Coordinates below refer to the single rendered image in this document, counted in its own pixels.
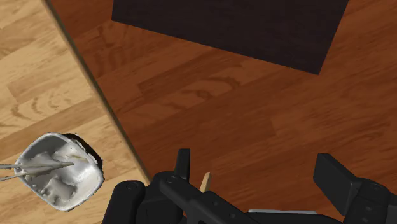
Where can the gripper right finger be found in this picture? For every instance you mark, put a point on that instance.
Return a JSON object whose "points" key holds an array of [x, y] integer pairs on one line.
{"points": [[366, 195]]}

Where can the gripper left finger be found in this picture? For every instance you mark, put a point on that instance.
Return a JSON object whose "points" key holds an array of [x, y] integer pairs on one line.
{"points": [[186, 192]]}

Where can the tan wooden stick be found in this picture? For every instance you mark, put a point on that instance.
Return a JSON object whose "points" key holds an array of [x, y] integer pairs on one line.
{"points": [[206, 182]]}

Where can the white bowl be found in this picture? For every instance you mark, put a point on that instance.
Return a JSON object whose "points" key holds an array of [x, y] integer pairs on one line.
{"points": [[79, 181]]}

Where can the grey metal tongs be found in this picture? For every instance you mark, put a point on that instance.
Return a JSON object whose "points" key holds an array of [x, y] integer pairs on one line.
{"points": [[37, 167]]}

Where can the light wooden table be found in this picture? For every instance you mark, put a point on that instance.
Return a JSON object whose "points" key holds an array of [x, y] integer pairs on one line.
{"points": [[40, 77]]}

